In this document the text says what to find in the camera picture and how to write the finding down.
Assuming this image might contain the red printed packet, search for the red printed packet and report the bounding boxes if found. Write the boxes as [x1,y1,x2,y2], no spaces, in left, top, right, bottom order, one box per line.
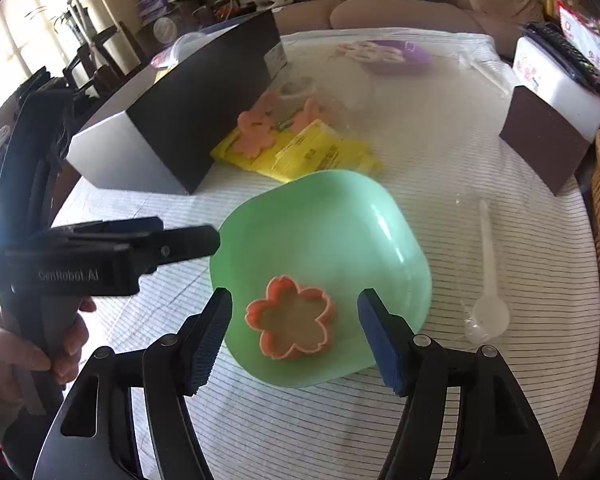
[555,0,600,73]

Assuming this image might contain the hollow orange flower cutter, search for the hollow orange flower cutter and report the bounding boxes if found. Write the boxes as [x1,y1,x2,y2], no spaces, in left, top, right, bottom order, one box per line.
[245,274,337,361]

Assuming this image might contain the purple box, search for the purple box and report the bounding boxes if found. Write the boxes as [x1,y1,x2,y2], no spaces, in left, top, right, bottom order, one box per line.
[136,0,181,21]

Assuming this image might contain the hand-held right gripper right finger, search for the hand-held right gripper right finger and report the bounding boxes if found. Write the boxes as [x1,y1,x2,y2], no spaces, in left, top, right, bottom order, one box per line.
[357,287,561,480]

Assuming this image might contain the wrapped clear plastic spoon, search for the wrapped clear plastic spoon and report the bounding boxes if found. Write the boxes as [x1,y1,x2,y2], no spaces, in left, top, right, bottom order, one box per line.
[464,199,511,346]

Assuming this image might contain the purple plastic bowl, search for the purple plastic bowl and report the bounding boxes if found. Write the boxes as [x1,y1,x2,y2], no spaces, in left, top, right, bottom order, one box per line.
[337,40,433,77]

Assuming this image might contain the dark wooden chair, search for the dark wooden chair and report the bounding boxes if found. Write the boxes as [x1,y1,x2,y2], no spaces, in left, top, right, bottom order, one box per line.
[62,22,148,101]

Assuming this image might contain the brown sofa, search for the brown sofa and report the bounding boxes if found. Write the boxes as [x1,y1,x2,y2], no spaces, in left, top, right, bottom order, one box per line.
[272,0,551,58]

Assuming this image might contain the green plastic bowl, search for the green plastic bowl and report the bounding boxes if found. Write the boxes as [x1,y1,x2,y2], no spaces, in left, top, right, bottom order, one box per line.
[209,169,433,389]

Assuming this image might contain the person's left hand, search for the person's left hand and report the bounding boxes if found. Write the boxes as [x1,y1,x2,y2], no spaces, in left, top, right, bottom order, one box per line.
[0,297,97,402]

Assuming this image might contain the yellow packet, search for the yellow packet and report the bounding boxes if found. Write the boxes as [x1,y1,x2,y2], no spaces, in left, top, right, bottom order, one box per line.
[275,119,383,183]
[210,127,292,183]

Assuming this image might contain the black remote control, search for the black remote control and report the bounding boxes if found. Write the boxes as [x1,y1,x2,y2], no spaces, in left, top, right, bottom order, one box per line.
[522,22,600,97]

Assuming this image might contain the black storage box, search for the black storage box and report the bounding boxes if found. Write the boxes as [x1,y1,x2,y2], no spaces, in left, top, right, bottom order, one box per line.
[66,10,288,196]

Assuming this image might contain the potted plant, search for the potted plant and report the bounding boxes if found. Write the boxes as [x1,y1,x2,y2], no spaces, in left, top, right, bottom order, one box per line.
[25,0,101,48]

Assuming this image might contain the white striped cloth desktop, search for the white striped cloth desktop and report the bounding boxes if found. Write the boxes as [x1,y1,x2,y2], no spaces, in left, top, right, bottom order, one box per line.
[50,30,600,480]

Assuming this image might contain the brown cardboard box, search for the brown cardboard box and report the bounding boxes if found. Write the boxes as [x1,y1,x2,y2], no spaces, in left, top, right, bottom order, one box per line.
[499,86,592,197]

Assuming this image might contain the pale pink flower cutter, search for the pale pink flower cutter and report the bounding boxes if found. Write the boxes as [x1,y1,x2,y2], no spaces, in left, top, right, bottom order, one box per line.
[336,42,403,67]

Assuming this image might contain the white tissue box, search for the white tissue box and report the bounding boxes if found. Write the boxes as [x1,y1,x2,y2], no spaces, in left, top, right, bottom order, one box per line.
[511,37,600,141]

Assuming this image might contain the pink flower-shaped pieces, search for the pink flower-shaped pieces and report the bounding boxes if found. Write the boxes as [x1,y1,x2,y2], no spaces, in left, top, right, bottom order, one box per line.
[290,97,324,131]

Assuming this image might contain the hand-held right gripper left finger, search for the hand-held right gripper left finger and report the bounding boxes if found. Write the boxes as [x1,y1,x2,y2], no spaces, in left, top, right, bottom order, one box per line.
[32,287,233,480]

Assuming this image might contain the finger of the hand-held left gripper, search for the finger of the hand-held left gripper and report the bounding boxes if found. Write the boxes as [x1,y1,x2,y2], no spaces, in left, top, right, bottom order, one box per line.
[49,216,222,277]

